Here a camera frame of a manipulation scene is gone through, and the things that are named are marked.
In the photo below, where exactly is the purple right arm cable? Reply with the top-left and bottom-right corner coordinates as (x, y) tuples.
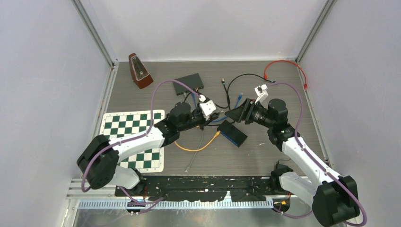
(266, 82), (368, 227)

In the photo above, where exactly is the green white chessboard mat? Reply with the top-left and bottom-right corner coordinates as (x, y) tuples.
(99, 110), (164, 174)

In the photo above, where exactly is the yellow ethernet cable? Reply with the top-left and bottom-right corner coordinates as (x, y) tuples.
(174, 131), (222, 153)

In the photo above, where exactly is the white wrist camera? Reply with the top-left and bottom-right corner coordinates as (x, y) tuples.
(198, 95), (217, 120)
(254, 84), (268, 103)

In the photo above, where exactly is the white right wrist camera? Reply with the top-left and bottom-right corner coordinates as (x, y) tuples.
(254, 84), (268, 103)

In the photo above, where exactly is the blue ethernet cable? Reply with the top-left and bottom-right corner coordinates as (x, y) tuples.
(191, 92), (244, 123)

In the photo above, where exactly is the short black ethernet cable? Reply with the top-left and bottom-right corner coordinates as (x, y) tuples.
(216, 73), (276, 110)

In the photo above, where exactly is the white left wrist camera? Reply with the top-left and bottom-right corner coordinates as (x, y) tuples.
(198, 95), (217, 120)

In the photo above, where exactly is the dark grey network switch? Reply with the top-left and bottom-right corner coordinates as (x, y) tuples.
(173, 73), (204, 96)

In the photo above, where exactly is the brown wooden metronome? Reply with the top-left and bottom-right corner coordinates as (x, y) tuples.
(129, 53), (153, 89)

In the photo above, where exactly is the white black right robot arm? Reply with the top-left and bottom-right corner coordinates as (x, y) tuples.
(225, 98), (360, 227)

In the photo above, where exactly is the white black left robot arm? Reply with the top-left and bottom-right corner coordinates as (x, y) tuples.
(77, 100), (219, 196)

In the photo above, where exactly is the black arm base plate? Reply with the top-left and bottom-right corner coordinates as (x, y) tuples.
(127, 175), (294, 202)

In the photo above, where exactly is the black blue network switch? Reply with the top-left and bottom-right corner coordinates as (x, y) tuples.
(217, 120), (248, 148)

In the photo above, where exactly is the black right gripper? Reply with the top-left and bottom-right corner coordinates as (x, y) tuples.
(225, 98), (275, 129)

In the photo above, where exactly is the red ethernet cable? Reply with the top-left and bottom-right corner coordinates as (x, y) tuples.
(263, 60), (308, 91)

